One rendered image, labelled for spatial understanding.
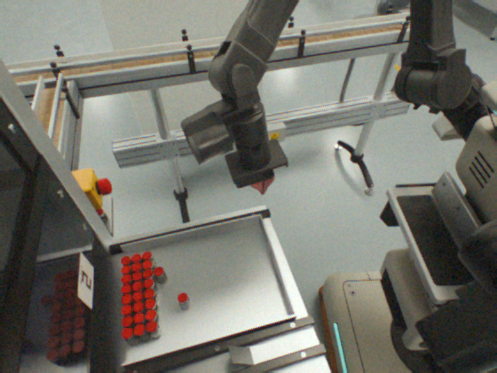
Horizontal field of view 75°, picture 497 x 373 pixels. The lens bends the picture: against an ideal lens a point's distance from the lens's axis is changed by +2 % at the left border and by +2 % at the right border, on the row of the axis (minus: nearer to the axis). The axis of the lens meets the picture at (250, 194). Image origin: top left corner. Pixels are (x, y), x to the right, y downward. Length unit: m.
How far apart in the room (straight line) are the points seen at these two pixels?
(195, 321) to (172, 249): 0.18
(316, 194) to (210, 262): 1.39
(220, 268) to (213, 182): 1.39
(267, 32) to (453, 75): 0.33
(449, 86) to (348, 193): 1.53
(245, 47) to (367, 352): 1.17
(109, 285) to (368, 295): 1.03
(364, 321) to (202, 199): 1.16
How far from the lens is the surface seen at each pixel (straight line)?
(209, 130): 0.48
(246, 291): 0.74
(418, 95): 0.68
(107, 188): 0.81
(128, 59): 1.38
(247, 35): 0.47
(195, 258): 0.78
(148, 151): 1.63
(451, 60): 0.66
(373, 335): 1.41
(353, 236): 1.94
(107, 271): 0.83
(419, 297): 0.91
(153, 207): 2.06
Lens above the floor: 1.56
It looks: 50 degrees down
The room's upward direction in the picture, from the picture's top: straight up
